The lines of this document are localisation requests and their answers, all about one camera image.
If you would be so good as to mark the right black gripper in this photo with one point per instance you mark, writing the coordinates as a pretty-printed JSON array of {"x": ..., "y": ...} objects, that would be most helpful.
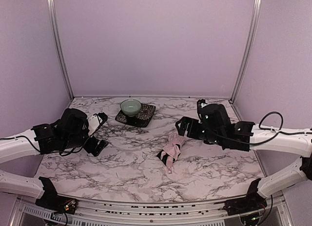
[{"x": 192, "y": 128}]

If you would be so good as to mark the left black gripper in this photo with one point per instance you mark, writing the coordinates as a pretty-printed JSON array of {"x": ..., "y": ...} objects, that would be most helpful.
[{"x": 92, "y": 145}]

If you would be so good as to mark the pink and black umbrella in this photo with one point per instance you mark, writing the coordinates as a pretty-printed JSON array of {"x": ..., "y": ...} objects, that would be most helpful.
[{"x": 171, "y": 151}]

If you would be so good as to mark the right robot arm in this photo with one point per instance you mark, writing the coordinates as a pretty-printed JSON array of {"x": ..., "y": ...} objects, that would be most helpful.
[{"x": 214, "y": 127}]

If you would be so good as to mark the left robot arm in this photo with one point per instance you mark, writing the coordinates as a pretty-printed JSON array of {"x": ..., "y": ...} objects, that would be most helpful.
[{"x": 70, "y": 134}]

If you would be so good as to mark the black floral square plate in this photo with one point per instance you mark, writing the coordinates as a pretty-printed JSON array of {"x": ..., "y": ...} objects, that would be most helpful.
[{"x": 141, "y": 119}]

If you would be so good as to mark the celadon green ceramic bowl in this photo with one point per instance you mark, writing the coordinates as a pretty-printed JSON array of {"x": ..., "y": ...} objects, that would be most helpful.
[{"x": 130, "y": 107}]

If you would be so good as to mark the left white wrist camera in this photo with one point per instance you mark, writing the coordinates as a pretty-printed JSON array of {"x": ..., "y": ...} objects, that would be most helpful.
[{"x": 95, "y": 122}]

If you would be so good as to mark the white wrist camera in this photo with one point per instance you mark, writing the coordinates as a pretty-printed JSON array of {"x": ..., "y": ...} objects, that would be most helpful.
[
  {"x": 95, "y": 122},
  {"x": 202, "y": 107}
]

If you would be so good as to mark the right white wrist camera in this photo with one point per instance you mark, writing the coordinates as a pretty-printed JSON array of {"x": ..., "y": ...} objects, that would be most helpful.
[{"x": 202, "y": 107}]

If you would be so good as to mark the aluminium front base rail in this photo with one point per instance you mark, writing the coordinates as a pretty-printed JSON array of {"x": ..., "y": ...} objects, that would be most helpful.
[{"x": 219, "y": 212}]

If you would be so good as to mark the right aluminium frame post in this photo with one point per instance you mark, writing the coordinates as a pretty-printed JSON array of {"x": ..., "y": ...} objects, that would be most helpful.
[{"x": 248, "y": 47}]

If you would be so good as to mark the aluminium frame post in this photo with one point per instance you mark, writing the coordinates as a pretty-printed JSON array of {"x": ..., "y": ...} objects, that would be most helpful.
[
  {"x": 57, "y": 40},
  {"x": 248, "y": 47}
]

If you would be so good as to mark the left aluminium frame post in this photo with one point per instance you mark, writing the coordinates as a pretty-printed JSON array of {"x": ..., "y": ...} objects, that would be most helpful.
[{"x": 57, "y": 40}]

